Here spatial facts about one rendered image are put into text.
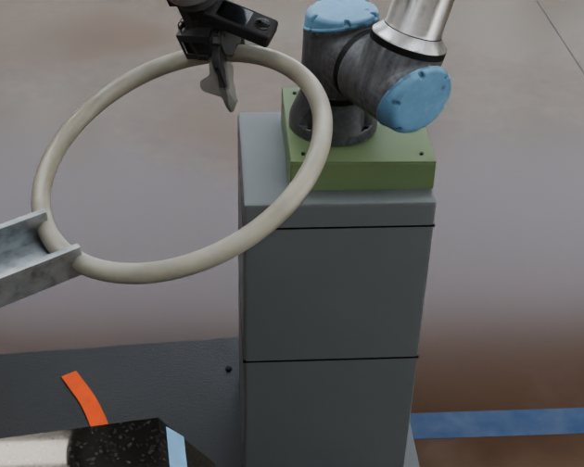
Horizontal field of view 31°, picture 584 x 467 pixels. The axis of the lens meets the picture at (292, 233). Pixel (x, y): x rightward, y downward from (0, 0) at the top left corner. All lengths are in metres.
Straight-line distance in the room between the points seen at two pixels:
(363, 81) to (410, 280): 0.49
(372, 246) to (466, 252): 1.32
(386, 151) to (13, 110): 2.40
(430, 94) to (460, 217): 1.70
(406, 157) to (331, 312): 0.39
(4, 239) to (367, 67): 0.79
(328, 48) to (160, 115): 2.19
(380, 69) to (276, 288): 0.56
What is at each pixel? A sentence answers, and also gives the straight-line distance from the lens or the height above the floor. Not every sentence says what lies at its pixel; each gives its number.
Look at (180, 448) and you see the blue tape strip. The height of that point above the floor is 0.81.
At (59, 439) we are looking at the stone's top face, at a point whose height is 0.84.
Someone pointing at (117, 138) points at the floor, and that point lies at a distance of 4.12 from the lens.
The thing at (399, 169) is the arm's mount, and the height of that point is 0.90.
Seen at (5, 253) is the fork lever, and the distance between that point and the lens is 1.64.
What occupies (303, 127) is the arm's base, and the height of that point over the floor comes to 0.95.
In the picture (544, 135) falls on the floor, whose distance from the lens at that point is 4.29.
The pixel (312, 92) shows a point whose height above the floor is 1.29.
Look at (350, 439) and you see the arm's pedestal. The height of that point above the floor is 0.16.
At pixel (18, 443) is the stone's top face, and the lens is 1.70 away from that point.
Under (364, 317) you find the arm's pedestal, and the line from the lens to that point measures 2.37.
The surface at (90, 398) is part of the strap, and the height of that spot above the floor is 0.02.
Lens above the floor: 2.04
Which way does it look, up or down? 35 degrees down
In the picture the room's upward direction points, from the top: 2 degrees clockwise
